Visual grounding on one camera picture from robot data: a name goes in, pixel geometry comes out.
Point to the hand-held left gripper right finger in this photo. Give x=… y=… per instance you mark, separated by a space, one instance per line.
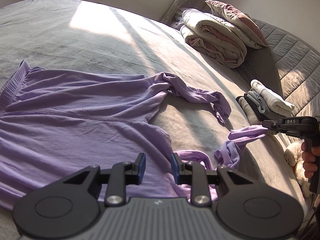
x=175 y=167

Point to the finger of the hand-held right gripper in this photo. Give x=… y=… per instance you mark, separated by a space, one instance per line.
x=271 y=123

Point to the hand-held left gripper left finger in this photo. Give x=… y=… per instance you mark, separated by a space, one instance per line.
x=142 y=166

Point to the purple long-sleeve shirt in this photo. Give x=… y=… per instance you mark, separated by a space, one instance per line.
x=75 y=117

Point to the person's right hand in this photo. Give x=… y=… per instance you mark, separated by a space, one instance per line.
x=308 y=160

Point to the folded grey knit sweater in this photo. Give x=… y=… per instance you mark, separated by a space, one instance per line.
x=262 y=107

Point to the folded black garment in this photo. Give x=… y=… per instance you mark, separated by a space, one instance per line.
x=255 y=112

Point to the folded cream garment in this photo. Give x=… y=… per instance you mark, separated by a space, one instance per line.
x=270 y=97

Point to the folded beige garment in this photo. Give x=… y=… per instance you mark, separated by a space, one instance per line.
x=246 y=110

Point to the white fluffy plush toy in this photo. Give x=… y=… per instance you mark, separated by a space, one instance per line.
x=293 y=152

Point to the grey quilted headboard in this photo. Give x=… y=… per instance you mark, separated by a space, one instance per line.
x=287 y=62

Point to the light grey pillow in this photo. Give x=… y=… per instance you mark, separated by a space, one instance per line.
x=246 y=38

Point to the folded beige pink duvet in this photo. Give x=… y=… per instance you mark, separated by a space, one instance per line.
x=212 y=35

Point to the maroon grey pillow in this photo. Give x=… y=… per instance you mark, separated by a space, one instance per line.
x=232 y=10

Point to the grey bed blanket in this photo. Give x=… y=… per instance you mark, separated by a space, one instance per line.
x=100 y=42

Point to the floral patterned cushion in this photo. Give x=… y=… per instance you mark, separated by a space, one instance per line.
x=180 y=17

